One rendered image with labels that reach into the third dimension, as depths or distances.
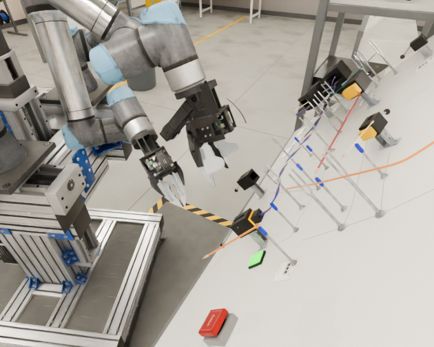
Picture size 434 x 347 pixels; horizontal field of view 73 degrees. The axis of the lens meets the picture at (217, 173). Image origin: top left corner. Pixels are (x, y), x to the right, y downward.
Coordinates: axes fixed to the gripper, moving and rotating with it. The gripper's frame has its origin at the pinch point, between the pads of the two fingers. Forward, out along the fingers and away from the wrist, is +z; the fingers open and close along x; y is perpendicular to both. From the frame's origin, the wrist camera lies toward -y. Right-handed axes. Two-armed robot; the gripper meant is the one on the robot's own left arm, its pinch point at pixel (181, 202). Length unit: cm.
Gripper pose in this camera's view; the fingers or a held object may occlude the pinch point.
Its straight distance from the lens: 78.5
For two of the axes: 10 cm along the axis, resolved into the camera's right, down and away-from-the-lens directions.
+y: 0.1, -2.1, -9.8
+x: 8.6, -5.0, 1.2
